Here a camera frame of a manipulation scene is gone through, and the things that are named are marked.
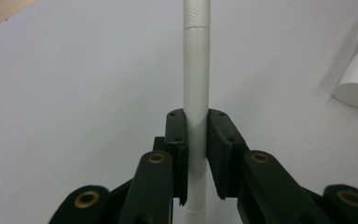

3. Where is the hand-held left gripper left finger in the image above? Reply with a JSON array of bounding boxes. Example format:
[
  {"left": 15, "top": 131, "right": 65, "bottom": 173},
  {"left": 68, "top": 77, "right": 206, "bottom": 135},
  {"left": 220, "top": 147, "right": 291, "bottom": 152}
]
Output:
[{"left": 153, "top": 108, "right": 189, "bottom": 206}]

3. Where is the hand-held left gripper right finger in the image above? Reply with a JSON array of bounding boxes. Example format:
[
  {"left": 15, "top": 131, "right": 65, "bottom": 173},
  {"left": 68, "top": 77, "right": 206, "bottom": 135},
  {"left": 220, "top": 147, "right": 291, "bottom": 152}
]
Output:
[{"left": 206, "top": 108, "right": 250, "bottom": 200}]

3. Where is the slim white pen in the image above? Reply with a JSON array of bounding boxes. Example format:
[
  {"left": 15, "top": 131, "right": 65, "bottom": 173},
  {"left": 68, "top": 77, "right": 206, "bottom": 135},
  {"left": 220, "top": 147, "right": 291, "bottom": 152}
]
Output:
[{"left": 182, "top": 0, "right": 212, "bottom": 224}]

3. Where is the white board table cover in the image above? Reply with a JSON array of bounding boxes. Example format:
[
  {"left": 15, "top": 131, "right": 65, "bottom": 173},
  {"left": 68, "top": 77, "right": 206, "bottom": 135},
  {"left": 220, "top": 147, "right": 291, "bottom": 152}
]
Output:
[{"left": 0, "top": 0, "right": 358, "bottom": 224}]

